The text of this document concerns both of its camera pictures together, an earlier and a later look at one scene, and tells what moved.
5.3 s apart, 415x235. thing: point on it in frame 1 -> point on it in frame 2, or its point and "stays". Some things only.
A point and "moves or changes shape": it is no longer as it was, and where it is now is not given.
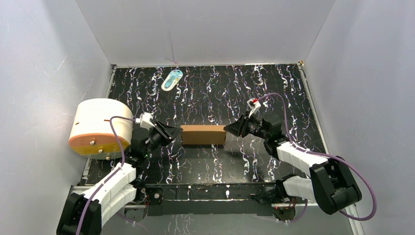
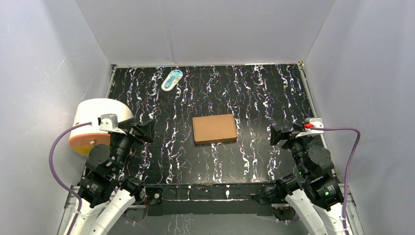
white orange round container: x=91 y=135 stays
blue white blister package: x=172 y=79 stays
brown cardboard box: x=203 y=134 moves or changes shape
